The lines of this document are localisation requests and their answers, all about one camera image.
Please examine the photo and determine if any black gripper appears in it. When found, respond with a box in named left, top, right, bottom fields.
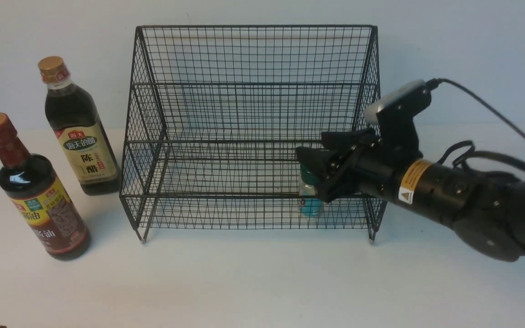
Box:
left=295, top=128, right=432, bottom=204

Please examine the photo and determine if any small green-capped seasoning bottle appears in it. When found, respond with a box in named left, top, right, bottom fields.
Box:
left=299, top=164, right=323, bottom=217

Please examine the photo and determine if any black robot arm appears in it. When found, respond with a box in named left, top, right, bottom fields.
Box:
left=296, top=128, right=525, bottom=263

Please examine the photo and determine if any vinegar bottle gold cap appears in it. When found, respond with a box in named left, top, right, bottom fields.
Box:
left=37, top=56, right=121, bottom=195

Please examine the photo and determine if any soy sauce bottle red neck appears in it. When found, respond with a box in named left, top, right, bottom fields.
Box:
left=0, top=113, right=92, bottom=261

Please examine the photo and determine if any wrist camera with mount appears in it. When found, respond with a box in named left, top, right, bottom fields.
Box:
left=364, top=79, right=432, bottom=161

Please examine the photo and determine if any black wire mesh shelf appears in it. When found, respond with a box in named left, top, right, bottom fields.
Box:
left=119, top=25, right=386, bottom=243

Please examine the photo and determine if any black camera cable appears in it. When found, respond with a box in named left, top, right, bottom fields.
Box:
left=426, top=78, right=525, bottom=180

